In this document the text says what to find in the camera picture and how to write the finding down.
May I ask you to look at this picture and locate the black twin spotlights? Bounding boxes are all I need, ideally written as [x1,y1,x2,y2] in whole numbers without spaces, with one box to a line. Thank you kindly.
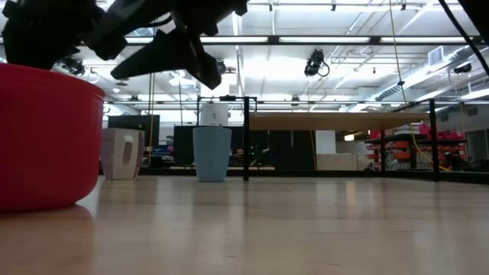
[57,57,86,77]

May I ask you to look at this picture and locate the white air vent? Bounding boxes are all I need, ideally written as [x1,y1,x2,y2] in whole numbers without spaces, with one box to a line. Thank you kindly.
[427,45,445,67]

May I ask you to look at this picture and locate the black overhead camera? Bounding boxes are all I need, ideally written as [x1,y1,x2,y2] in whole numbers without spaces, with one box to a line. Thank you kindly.
[303,48,331,78]

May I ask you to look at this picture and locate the long yellow hanging cable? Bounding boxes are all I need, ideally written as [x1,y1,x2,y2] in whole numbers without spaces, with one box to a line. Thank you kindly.
[388,0,452,173]

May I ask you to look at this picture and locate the background black robot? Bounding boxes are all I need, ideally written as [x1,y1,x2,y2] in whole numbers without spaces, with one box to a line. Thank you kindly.
[248,144,270,167]

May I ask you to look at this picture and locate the black monitor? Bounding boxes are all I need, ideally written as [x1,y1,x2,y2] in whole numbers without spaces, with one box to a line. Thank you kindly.
[108,114,160,148]

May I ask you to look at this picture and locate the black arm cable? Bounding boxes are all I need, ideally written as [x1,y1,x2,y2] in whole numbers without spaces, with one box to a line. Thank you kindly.
[438,0,489,76]

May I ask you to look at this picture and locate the storage rack with red bins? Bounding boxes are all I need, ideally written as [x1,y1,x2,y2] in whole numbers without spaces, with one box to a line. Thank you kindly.
[364,121,468,172]

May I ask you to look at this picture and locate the wooden shelf with black legs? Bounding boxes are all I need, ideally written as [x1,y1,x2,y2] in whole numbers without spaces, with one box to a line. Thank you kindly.
[242,96,440,183]

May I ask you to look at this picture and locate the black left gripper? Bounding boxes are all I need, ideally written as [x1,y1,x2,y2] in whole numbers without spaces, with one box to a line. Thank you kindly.
[83,0,249,90]

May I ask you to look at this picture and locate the black frame crossbar with lights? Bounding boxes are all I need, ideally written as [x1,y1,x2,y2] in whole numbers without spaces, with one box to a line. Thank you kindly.
[78,34,484,47]

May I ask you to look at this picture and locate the beige cabinet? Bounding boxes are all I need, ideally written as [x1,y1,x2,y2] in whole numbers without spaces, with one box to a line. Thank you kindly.
[316,130,360,171]

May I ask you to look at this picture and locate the red plastic cup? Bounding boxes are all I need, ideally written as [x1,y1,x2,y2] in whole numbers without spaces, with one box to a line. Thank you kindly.
[0,63,106,214]

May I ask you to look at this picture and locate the black background rig frame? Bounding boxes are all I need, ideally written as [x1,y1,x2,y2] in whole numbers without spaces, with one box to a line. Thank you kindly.
[196,95,258,128]

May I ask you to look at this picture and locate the beige mug with handle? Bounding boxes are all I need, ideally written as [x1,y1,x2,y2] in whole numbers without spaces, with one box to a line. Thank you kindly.
[100,128,146,181]

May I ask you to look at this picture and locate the blue-grey plastic cup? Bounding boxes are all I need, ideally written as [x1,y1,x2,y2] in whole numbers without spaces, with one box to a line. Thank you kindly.
[192,126,233,183]

